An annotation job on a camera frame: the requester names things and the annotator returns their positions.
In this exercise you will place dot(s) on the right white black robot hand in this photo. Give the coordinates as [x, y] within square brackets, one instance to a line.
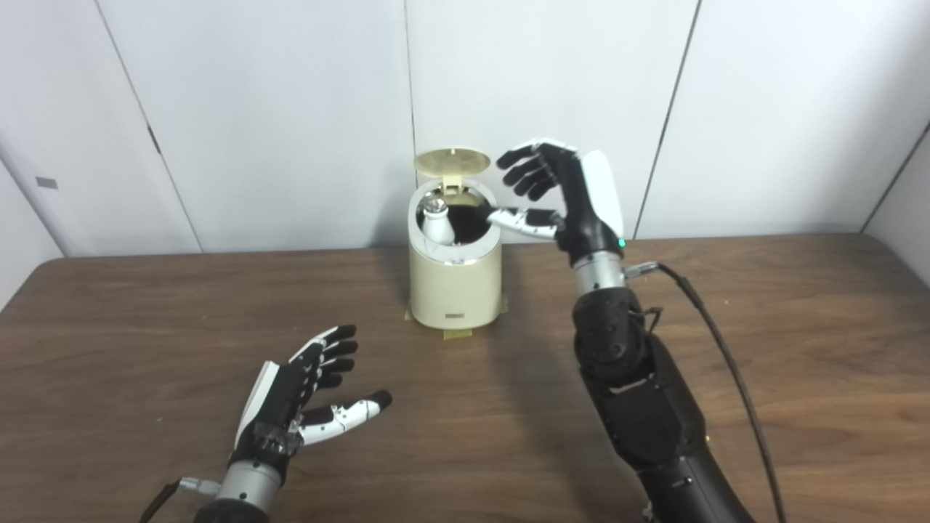
[585, 203]

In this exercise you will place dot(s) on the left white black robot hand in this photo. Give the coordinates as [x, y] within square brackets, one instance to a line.
[283, 407]

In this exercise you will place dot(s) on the small white plastic bottle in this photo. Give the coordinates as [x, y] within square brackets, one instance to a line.
[437, 225]

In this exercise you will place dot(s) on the cream-colored lidded bin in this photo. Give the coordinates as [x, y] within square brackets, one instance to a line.
[454, 290]

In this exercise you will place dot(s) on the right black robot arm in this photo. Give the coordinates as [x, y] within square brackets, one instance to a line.
[647, 407]

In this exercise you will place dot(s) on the black wall panel hinge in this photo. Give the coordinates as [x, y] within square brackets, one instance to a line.
[153, 139]

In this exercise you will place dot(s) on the small grey wall label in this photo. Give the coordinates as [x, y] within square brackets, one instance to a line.
[46, 182]

